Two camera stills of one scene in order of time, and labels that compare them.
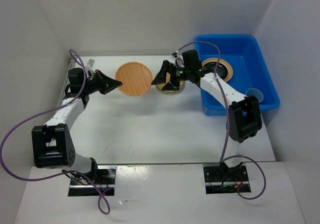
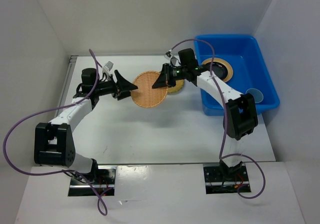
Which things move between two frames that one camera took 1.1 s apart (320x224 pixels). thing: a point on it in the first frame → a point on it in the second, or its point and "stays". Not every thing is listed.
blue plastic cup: [256, 92] stays
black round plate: [222, 69] stays
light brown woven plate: [136, 77] → [145, 96]
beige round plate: [221, 61] stays
